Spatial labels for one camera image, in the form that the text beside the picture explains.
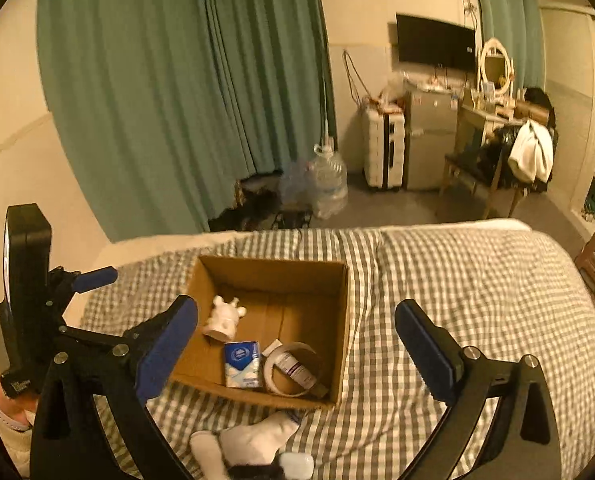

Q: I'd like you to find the white oval vanity mirror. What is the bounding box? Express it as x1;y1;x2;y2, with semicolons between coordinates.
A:
478;38;516;96

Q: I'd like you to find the clear plastic bag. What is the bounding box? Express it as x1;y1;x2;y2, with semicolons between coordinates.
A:
377;72;409;111

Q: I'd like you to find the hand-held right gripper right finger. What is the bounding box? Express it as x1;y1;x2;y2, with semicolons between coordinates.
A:
395;299;562;480

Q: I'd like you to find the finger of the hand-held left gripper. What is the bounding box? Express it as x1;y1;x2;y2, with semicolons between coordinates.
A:
48;267;119;322
55;323;128;350

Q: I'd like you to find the white plush toy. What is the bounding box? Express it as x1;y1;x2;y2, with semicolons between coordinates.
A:
220;409;301;467

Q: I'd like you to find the blue white tissue pack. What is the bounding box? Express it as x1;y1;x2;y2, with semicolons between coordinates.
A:
223;340;265;390

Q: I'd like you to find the person's left forearm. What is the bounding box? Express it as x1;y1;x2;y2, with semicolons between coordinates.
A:
0;394;34;479

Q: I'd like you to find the dark patterned bag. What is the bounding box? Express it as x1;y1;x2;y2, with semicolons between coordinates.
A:
210;177;313;234

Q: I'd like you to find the large clear water jug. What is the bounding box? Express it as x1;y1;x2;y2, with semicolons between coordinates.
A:
311;143;349;220

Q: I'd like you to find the white suitcase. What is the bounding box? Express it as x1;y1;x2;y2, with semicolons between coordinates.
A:
362;107;407;192

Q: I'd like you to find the wide green curtain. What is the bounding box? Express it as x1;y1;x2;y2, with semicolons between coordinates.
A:
36;0;339;244

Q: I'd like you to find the black wall television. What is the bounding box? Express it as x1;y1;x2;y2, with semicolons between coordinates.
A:
395;13;477;72

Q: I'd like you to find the wooden dressing desk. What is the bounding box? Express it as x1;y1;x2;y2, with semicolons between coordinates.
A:
456;101;525;148

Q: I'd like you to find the beige tape roll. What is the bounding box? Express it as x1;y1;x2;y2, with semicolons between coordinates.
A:
261;341;329;399

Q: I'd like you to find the small silver fridge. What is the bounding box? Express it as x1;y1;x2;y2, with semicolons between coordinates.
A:
403;90;461;192

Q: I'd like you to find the small white case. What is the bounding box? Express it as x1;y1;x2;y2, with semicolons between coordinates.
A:
277;451;315;480

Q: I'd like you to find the black fuzzy cloth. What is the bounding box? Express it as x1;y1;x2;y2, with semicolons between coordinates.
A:
227;462;285;480

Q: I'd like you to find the white garment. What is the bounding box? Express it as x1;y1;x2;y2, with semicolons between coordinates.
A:
507;119;553;184

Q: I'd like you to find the brown cardboard box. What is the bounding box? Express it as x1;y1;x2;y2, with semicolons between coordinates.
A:
170;255;351;410

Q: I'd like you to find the white purple tube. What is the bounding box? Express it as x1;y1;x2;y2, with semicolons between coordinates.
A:
274;352;315;391

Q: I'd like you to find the narrow green curtain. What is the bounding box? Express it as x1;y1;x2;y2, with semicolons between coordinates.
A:
470;0;546;94

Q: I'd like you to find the orange wall cable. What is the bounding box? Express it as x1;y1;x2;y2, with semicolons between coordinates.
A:
342;49;373;106

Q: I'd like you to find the grey checked blanket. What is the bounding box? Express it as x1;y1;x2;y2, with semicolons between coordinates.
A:
80;226;595;480

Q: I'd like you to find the rolled white sock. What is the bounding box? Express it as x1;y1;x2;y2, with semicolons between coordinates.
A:
189;430;231;480

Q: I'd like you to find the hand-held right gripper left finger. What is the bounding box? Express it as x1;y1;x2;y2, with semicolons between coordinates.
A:
30;294;199;480

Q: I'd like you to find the wooden chair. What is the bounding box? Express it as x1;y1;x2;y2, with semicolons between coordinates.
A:
437;152;529;220

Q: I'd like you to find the black plastic bag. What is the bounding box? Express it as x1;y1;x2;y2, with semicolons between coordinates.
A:
476;124;519;187

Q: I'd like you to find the white ceramic figurine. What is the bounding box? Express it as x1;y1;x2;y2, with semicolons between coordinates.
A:
202;295;249;344

